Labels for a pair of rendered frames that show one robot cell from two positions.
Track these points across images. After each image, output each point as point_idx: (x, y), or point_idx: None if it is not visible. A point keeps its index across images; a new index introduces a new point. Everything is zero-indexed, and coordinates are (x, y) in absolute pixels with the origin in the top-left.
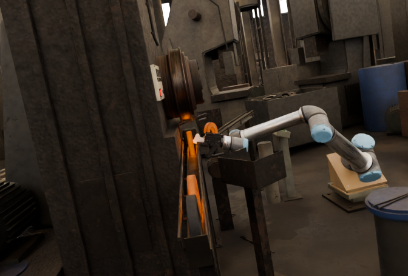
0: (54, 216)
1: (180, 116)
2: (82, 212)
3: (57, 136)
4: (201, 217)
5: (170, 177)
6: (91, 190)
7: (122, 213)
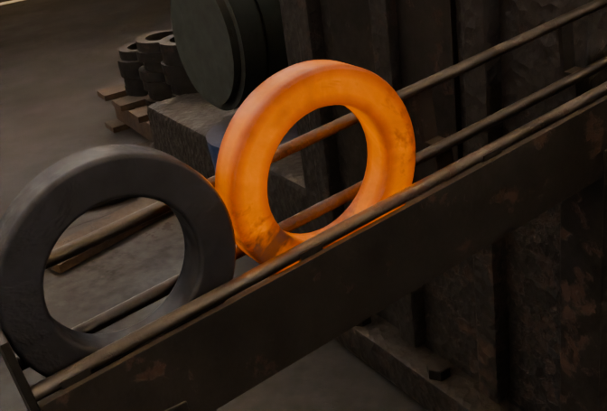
0: (290, 46)
1: None
2: (333, 60)
3: None
4: (264, 259)
5: (546, 44)
6: (347, 6)
7: (406, 107)
